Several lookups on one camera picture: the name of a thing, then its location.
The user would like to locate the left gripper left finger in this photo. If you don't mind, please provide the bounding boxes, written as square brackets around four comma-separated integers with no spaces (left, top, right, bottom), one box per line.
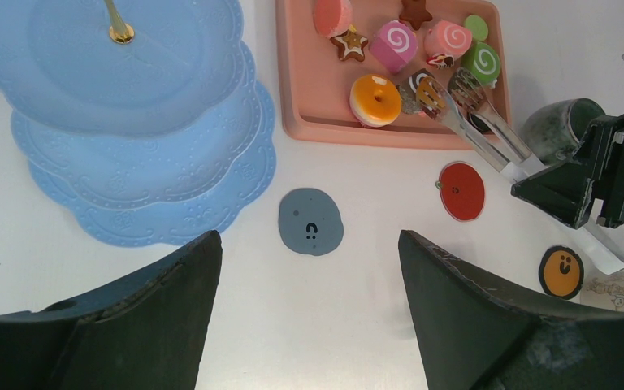
[0,231,223,389]

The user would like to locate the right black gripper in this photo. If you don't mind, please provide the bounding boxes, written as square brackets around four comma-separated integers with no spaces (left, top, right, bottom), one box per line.
[510,0,624,231]

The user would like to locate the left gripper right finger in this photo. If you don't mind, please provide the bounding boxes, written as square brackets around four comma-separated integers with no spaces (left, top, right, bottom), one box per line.
[398,230,624,389]

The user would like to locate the metal serving tongs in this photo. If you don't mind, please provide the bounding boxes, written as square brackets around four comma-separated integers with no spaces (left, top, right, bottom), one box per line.
[416,75,624,275]

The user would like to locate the dark green ceramic mug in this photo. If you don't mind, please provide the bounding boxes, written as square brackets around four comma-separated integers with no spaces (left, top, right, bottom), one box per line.
[518,98,605,166]

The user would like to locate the blue three-tier cake stand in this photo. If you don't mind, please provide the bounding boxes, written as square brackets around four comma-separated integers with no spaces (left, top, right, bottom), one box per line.
[0,1,276,247]

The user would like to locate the orange round coaster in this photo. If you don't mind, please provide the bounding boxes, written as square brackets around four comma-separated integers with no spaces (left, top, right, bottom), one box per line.
[538,245,585,300]

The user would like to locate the red round coaster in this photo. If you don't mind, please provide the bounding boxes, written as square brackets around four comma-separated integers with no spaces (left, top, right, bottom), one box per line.
[435,162,486,222]

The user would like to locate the black round cookie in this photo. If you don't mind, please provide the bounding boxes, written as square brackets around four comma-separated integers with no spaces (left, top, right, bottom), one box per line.
[467,111,492,134]

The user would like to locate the floral mug green inside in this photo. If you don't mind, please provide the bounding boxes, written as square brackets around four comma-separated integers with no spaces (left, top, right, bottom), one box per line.
[579,271,624,312]

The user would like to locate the green swirl roll cake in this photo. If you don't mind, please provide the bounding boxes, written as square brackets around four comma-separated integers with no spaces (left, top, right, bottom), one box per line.
[461,41,502,89]

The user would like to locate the small strawberry pastry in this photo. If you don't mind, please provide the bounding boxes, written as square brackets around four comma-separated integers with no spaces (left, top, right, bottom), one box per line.
[427,53,455,69]

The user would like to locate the green round macaron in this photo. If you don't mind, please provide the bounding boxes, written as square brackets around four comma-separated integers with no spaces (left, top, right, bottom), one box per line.
[463,14,489,41]

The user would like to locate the blue-grey round coaster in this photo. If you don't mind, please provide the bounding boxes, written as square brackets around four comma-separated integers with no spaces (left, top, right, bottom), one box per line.
[278,188,345,256]

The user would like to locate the light pink swirl roll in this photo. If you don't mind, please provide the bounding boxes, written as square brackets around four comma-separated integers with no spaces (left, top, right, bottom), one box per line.
[423,20,473,59]

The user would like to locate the orange glazed donut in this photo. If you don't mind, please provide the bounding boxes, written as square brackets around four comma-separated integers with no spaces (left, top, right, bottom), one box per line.
[349,74,402,128]

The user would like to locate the pink swirl roll cake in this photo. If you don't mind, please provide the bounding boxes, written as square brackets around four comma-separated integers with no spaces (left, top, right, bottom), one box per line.
[370,20,418,74]

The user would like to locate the brown star cookie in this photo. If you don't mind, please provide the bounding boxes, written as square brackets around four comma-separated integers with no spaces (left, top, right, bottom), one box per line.
[399,0,433,31]

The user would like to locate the pink dessert tray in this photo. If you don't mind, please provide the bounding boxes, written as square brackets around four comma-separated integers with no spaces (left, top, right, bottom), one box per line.
[275,1,513,150]

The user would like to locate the iced star cookie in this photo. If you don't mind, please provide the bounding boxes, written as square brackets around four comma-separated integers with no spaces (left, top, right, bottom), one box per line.
[330,29,370,63]

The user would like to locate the pink cake slice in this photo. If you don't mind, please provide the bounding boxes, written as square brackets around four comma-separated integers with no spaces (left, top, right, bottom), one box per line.
[313,0,353,38]

